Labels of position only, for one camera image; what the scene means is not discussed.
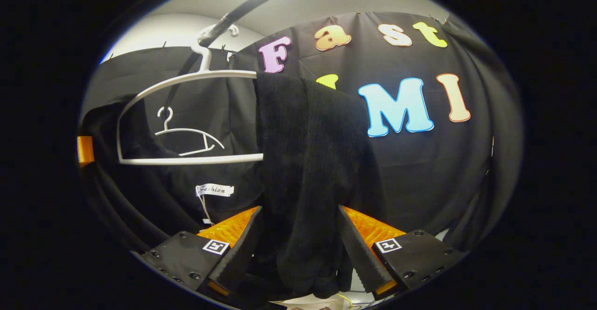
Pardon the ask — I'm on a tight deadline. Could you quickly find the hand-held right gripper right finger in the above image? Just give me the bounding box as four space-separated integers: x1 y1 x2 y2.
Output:
338 205 467 301

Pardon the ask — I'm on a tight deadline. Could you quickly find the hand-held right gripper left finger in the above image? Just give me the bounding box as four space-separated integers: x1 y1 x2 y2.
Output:
133 206 264 301

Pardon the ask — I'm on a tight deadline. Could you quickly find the white plastic clothes hanger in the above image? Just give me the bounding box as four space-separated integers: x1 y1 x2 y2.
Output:
116 23 264 166
154 106 225 157

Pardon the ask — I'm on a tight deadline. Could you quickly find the black knit garment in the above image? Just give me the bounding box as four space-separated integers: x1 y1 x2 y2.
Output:
79 72 388 301

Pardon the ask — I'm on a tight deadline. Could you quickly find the black metal clothes rack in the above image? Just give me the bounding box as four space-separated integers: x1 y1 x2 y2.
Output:
161 0 327 119

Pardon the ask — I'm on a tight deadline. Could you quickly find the black backdrop cloth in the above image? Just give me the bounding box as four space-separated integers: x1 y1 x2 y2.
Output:
84 12 523 255

